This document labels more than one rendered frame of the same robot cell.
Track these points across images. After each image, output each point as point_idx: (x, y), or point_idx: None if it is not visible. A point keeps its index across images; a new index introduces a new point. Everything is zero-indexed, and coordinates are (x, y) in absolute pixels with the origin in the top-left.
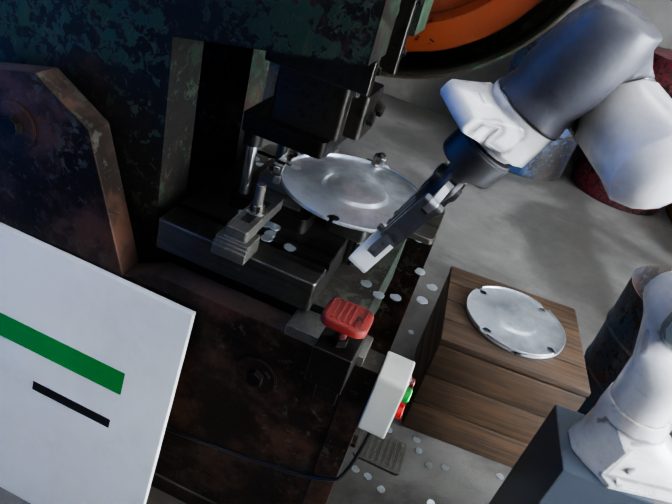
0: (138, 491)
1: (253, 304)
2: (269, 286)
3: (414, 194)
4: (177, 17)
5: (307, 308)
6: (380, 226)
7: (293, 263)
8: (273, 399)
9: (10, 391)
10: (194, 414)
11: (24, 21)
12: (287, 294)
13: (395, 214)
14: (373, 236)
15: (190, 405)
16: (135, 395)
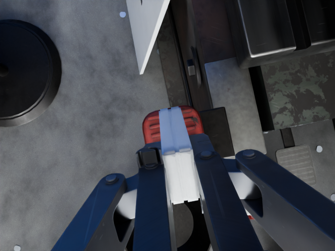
0: (143, 53)
1: (217, 13)
2: (230, 11)
3: (290, 197)
4: None
5: (241, 66)
6: (143, 157)
7: (267, 8)
8: (201, 91)
9: None
10: (184, 43)
11: None
12: (235, 36)
13: (217, 166)
14: (161, 142)
15: (184, 36)
16: (148, 1)
